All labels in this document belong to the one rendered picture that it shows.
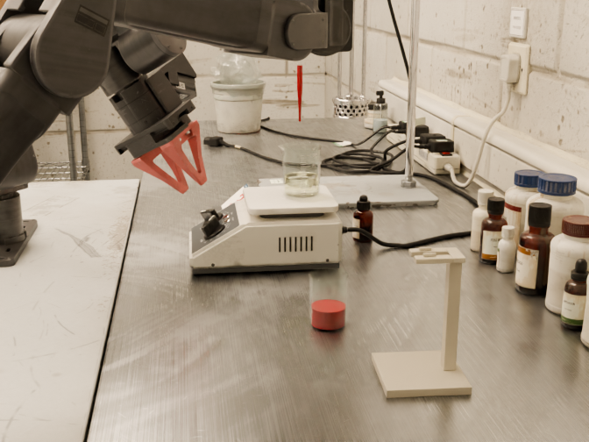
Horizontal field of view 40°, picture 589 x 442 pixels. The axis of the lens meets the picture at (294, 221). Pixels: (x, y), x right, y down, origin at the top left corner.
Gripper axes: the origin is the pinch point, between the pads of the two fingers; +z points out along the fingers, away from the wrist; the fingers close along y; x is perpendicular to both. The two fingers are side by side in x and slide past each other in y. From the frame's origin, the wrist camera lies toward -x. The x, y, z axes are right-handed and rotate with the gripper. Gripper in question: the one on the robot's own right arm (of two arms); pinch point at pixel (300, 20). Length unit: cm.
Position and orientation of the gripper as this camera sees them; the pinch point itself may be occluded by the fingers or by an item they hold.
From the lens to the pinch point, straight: 107.0
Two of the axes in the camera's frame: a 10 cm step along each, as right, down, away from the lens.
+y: -9.9, 0.4, -1.2
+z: -1.3, -2.8, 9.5
